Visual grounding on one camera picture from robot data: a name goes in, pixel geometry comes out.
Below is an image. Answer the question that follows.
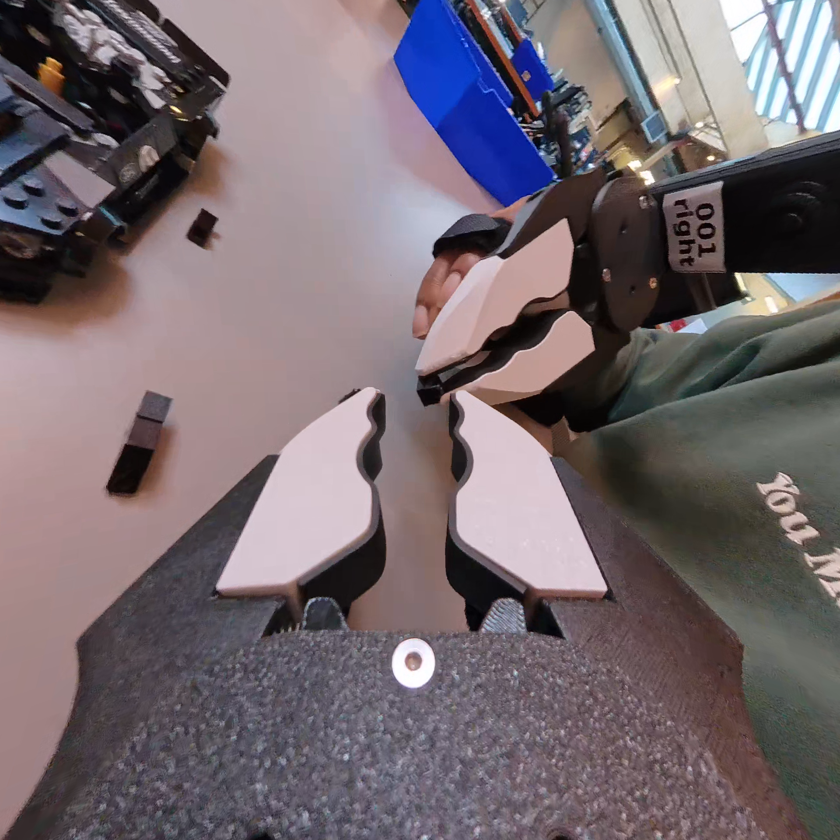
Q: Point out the long black lego piece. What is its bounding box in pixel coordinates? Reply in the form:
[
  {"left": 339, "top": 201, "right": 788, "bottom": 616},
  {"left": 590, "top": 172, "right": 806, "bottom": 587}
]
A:
[{"left": 105, "top": 390, "right": 174, "bottom": 497}]

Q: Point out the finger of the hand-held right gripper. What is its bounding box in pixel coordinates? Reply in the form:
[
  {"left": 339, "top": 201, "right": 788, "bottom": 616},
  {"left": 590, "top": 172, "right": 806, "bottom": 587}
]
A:
[
  {"left": 440, "top": 310, "right": 599, "bottom": 406},
  {"left": 415, "top": 218, "right": 576, "bottom": 379}
]

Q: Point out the black lego car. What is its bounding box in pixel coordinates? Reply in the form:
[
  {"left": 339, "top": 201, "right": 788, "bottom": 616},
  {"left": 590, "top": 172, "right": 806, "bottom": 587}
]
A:
[{"left": 0, "top": 0, "right": 231, "bottom": 304}]

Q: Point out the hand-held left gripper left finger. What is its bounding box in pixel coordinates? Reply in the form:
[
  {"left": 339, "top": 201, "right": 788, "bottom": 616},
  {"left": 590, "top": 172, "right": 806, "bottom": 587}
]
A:
[{"left": 216, "top": 386, "right": 389, "bottom": 628}]

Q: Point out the person's right forearm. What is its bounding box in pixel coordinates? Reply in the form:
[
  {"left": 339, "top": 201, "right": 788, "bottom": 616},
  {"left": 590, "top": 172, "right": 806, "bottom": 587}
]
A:
[{"left": 558, "top": 300, "right": 840, "bottom": 441}]

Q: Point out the blue storage bin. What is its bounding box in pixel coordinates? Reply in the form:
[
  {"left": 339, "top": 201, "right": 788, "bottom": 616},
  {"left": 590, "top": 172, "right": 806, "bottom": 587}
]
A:
[
  {"left": 506, "top": 35, "right": 559, "bottom": 109},
  {"left": 393, "top": 0, "right": 559, "bottom": 208}
]

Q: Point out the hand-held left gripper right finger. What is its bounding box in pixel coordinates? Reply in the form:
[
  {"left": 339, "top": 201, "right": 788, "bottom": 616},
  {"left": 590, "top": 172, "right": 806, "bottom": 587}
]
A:
[{"left": 445, "top": 390, "right": 610, "bottom": 628}]

